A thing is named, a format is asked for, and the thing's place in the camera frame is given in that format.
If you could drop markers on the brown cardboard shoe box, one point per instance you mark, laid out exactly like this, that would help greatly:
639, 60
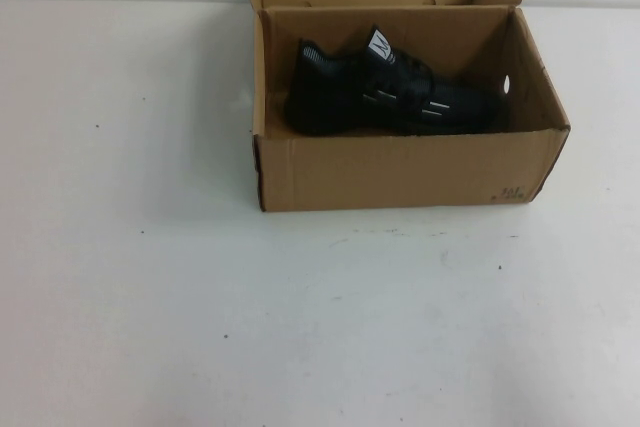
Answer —
400, 172

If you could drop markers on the black mesh sneaker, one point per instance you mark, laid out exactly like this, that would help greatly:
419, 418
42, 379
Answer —
340, 102

